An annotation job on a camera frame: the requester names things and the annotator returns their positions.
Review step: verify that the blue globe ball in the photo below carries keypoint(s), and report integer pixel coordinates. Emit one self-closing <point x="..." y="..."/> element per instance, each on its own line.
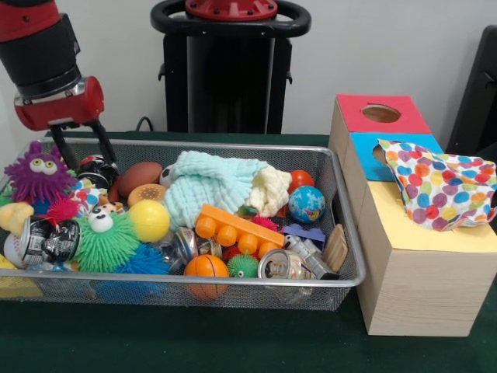
<point x="307" y="203"/>

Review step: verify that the dark green table cloth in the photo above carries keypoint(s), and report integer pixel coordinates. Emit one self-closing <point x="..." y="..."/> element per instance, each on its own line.
<point x="194" y="342"/>

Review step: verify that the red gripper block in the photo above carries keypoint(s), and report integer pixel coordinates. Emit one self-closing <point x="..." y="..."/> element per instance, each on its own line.
<point x="58" y="109"/>

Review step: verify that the orange building block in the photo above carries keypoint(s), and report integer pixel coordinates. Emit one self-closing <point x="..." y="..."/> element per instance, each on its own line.
<point x="233" y="225"/>

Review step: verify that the shallow clear bin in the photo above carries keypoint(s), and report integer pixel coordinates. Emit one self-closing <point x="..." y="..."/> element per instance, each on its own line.
<point x="342" y="256"/>

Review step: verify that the crushed silver can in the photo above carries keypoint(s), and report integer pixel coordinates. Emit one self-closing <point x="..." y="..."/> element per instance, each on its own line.
<point x="283" y="266"/>

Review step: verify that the colourful patterned cloth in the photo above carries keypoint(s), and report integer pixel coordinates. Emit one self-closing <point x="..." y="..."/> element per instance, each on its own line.
<point x="439" y="190"/>

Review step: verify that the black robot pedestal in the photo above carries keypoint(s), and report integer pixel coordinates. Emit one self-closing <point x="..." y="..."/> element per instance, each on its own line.
<point x="225" y="85"/>

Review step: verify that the small brown football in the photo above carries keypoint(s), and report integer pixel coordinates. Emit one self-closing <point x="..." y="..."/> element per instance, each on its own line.
<point x="140" y="177"/>

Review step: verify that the wooden box with three holes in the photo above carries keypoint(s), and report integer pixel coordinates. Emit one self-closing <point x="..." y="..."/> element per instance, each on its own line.
<point x="419" y="280"/>

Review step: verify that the small orange basketball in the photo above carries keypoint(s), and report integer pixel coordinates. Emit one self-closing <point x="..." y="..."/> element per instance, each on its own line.
<point x="206" y="270"/>

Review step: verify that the cream yellow cloth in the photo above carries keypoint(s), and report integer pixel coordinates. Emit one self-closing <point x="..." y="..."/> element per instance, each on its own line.
<point x="272" y="190"/>

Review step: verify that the yellow ball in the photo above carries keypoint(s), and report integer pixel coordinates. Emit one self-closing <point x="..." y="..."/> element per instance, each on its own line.
<point x="149" y="221"/>

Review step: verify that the light teal cloth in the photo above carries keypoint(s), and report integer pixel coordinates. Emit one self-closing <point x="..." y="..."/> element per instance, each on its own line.
<point x="206" y="186"/>

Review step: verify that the green spiky ball with eyes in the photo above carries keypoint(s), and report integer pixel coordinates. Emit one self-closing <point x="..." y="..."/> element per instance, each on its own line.
<point x="105" y="242"/>

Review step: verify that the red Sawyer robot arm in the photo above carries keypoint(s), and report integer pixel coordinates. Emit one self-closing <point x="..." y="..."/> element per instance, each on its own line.
<point x="35" y="47"/>

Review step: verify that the purple spiky monster toy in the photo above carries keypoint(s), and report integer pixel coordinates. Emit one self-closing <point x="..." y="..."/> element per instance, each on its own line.
<point x="37" y="175"/>

